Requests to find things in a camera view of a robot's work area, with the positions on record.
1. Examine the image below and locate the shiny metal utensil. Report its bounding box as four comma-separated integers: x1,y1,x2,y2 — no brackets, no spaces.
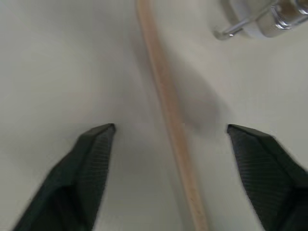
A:
213,0,308,40

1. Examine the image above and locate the wooden chopstick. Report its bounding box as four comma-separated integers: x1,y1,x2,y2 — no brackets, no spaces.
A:
136,0,210,231

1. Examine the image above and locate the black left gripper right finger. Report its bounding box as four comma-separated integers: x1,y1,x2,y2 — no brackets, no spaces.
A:
227,124,308,231

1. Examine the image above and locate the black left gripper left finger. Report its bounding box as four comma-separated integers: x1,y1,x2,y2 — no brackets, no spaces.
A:
13,123,116,231

